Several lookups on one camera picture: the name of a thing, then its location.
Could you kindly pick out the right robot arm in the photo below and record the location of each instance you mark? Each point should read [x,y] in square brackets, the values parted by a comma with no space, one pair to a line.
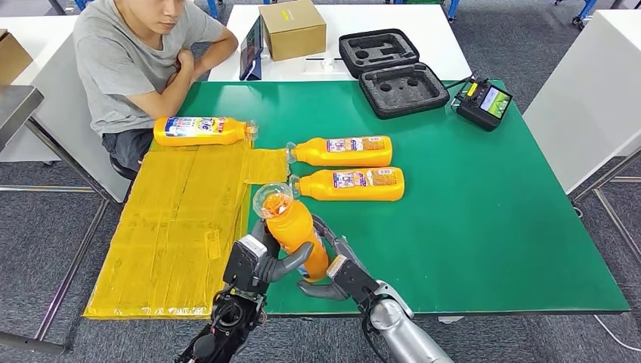
[400,330]

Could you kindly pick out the open brown cardboard box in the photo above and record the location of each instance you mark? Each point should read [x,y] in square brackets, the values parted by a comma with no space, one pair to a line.
[11,56]

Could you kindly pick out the white table with box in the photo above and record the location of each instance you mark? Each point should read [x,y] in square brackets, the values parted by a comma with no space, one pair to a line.
[424,34]

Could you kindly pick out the small white plastic item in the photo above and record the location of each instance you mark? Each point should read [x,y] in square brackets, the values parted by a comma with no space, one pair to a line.
[326,63]

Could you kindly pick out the grey metal table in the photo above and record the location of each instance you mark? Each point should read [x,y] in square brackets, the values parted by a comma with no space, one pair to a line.
[14,106]

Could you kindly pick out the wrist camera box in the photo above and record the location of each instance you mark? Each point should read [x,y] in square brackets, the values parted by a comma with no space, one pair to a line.
[240,270]
[355,283]

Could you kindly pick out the person's left forearm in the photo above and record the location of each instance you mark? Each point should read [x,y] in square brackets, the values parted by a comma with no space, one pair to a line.
[219,54]

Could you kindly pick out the person's right hand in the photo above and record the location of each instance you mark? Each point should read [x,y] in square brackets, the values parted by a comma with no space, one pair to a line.
[185,60]

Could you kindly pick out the person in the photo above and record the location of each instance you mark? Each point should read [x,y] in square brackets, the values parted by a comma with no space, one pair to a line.
[115,60]

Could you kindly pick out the dark tablet with stand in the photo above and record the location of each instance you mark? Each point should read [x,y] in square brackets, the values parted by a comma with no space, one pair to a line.
[252,49]

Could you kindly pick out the black stool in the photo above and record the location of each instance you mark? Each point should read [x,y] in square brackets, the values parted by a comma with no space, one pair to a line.
[121,169]

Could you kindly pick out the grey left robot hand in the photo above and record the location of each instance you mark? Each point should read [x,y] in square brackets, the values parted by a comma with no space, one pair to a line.
[293,260]

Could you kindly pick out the person's right forearm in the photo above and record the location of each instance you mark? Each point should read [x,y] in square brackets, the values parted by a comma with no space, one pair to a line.
[179,92]

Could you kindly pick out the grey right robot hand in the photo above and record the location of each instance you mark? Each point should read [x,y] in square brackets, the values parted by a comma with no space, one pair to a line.
[338,240]

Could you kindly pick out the white side table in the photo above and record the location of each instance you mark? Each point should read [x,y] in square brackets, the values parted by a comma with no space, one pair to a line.
[52,59]

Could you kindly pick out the person's left hand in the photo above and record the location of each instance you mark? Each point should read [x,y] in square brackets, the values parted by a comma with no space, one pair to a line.
[171,77]

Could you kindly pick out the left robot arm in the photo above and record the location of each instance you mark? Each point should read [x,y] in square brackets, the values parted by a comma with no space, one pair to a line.
[230,320]

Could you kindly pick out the black remote controller with screen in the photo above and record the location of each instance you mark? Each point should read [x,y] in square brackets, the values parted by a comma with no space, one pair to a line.
[479,106]

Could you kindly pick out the closed brown cardboard box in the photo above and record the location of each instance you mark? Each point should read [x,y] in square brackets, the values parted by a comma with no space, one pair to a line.
[293,34]

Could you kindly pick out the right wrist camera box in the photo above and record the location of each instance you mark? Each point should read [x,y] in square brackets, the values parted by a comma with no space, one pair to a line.
[355,283]

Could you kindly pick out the thin black pen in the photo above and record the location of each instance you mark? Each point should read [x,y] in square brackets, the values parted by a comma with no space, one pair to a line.
[312,58]

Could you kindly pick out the yellow taped cardboard mat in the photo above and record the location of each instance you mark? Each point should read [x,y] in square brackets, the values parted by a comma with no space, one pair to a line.
[160,240]

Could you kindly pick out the white table with metal legs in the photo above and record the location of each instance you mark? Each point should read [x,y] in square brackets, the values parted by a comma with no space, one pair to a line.
[584,99]

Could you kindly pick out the orange detergent bottle clear cap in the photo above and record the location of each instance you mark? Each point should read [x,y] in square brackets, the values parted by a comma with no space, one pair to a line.
[295,230]
[315,152]
[315,185]
[225,133]

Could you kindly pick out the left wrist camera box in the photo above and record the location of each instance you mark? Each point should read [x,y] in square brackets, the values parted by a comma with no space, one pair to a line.
[240,270]

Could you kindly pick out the green plastic crate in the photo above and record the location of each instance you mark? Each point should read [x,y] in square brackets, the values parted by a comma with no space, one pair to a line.
[423,1]

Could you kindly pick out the open black foam case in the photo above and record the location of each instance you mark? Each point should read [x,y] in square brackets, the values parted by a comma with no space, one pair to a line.
[399,91]

